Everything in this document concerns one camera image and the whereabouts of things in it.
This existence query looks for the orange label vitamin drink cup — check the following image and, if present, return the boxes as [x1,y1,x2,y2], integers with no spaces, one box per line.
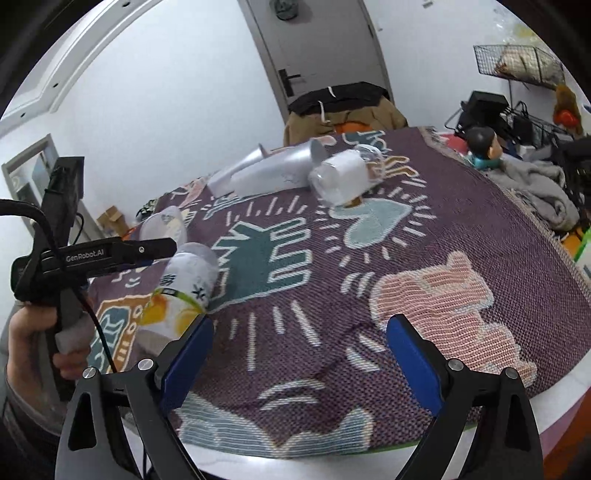
[135,242,219,355]

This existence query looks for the cartoon boy figurine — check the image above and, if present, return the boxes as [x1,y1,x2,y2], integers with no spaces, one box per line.
[465,126,503,171]

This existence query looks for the person's left hand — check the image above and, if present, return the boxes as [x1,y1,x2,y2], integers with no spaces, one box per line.
[5,301,96,416]

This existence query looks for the green tissue pack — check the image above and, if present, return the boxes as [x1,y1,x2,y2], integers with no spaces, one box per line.
[574,229,591,282]

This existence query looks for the frosted translucent plastic cup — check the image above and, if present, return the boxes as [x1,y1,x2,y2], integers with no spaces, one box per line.
[139,206,187,246]

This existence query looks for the black shoe rack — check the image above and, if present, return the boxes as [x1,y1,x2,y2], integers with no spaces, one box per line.
[135,199,158,223]

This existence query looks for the black wire wall basket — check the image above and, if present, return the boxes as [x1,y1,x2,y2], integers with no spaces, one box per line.
[473,44,565,89]

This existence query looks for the orange plush toy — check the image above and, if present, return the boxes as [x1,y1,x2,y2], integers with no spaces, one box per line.
[553,84,583,136]

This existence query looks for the silver cup behind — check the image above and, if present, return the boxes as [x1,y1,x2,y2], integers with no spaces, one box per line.
[206,144,270,199]

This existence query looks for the grey interior door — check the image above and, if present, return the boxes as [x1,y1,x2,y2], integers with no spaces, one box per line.
[1,133,61,218]

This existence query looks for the tall silver paper cup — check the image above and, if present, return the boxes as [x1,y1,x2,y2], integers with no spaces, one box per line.
[230,139,328,197]

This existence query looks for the purple patterned woven table cloth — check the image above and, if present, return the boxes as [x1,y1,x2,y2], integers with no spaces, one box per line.
[85,126,591,460]

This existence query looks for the grey hat on door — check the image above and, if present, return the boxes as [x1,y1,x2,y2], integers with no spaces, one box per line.
[270,0,300,22]

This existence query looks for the grey entrance door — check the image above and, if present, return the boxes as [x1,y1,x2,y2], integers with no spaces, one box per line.
[238,0,391,118]

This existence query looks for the brown coat on chair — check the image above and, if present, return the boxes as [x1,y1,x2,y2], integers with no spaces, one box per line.
[283,82,409,147]

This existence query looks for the cardboard box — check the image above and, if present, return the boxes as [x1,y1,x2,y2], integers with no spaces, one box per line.
[97,206,129,237]

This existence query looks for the clear cup white label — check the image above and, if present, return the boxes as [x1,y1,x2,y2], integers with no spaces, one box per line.
[308,144,385,207]

